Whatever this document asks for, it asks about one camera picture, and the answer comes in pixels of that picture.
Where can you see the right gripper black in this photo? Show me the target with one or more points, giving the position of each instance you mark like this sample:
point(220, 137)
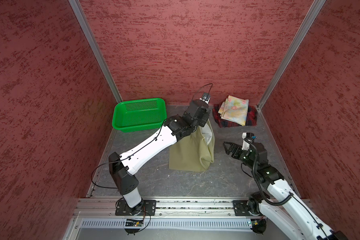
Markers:
point(237, 148)

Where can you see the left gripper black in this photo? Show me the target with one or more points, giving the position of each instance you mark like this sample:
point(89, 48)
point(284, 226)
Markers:
point(204, 119)

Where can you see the red plaid skirt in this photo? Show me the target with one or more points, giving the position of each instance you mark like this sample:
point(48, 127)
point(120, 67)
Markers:
point(251, 119)

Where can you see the pastel floral skirt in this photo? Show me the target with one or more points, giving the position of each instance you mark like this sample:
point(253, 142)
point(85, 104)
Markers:
point(235, 110)

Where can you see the olive green garment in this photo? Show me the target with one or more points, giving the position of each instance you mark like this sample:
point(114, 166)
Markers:
point(194, 153)

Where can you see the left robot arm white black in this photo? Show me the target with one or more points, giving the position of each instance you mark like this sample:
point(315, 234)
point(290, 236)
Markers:
point(123, 167)

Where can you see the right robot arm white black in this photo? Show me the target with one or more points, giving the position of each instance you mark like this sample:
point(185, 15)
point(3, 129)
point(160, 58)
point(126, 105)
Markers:
point(276, 200)

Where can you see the green plastic basket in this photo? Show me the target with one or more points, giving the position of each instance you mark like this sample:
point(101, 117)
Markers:
point(139, 115)

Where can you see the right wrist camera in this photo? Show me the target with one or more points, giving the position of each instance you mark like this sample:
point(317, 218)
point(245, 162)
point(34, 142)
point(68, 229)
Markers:
point(247, 137)

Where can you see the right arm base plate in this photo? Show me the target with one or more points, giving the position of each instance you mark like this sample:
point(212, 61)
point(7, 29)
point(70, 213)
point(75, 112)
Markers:
point(241, 208)

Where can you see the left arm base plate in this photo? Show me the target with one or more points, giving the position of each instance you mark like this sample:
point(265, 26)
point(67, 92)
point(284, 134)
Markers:
point(147, 207)

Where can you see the aluminium front rail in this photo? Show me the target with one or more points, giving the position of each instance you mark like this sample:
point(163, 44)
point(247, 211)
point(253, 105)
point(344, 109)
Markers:
point(167, 207)

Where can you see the right aluminium corner post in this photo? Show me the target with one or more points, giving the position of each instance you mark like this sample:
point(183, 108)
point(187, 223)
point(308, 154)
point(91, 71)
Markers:
point(305, 26)

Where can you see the aluminium corner post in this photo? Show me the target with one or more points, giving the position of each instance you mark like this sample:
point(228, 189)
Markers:
point(85, 26)
point(305, 26)

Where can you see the slotted cable duct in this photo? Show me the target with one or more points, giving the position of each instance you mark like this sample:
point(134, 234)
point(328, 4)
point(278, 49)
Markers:
point(183, 224)

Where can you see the left aluminium corner post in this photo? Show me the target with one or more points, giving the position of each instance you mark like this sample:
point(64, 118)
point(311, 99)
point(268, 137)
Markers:
point(85, 26)

